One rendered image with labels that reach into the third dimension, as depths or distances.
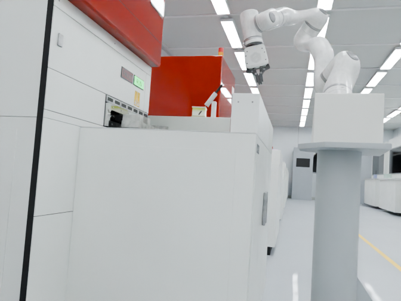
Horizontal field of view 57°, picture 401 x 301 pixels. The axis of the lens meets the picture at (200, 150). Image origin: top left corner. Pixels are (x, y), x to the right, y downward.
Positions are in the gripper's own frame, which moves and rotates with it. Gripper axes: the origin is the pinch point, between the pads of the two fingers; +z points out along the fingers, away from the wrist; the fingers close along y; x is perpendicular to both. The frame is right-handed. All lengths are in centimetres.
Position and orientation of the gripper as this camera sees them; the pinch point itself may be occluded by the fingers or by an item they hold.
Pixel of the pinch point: (259, 79)
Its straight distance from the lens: 168.7
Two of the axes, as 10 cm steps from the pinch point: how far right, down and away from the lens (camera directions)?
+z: 1.4, 9.8, -1.1
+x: 2.4, 0.8, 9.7
